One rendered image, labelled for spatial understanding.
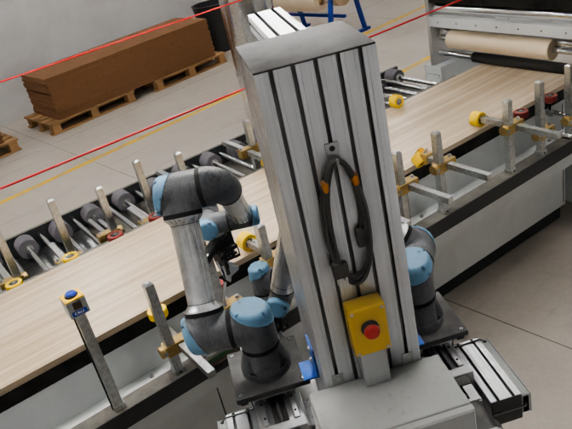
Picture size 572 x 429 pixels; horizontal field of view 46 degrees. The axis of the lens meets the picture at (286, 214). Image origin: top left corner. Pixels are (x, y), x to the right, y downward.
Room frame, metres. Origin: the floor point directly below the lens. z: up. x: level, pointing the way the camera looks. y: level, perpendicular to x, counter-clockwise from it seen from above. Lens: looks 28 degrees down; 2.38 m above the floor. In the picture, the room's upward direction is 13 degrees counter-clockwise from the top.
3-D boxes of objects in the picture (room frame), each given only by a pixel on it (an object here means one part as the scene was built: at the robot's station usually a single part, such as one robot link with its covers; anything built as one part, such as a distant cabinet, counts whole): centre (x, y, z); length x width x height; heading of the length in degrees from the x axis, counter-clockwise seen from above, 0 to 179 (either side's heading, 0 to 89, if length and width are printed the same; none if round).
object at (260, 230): (2.37, 0.11, 0.89); 0.03 x 0.03 x 0.48; 29
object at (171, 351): (2.14, 0.53, 0.82); 0.13 x 0.06 x 0.05; 119
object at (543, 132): (3.12, -1.23, 0.95); 0.50 x 0.04 x 0.04; 29
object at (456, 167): (2.81, -0.83, 0.95); 0.36 x 0.03 x 0.03; 29
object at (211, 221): (2.09, 0.26, 1.32); 0.11 x 0.11 x 0.08; 87
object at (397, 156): (2.74, -0.54, 0.89); 0.03 x 0.03 x 0.48; 29
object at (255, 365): (1.63, 0.16, 1.09); 0.15 x 0.15 x 0.10
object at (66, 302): (2.00, 0.78, 1.18); 0.07 x 0.07 x 0.08; 29
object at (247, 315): (1.63, 0.17, 1.21); 0.13 x 0.12 x 0.14; 87
